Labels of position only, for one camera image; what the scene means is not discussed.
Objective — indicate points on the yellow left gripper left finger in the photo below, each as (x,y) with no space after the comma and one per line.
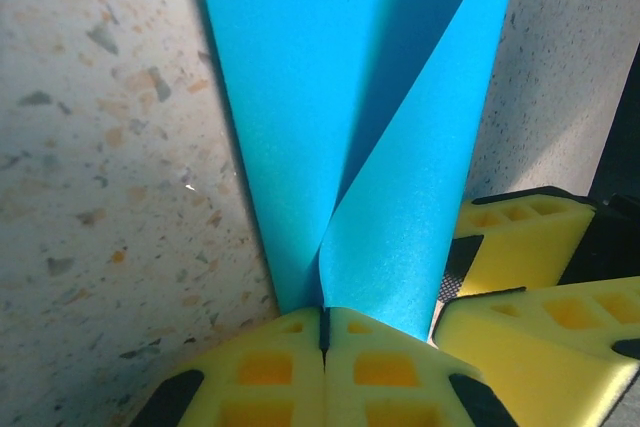
(220,377)

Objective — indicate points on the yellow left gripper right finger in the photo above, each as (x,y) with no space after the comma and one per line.
(430,377)

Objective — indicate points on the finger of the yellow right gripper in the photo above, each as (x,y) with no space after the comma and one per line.
(525,252)
(540,362)

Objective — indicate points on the blue square paper sheet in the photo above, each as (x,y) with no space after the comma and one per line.
(280,97)

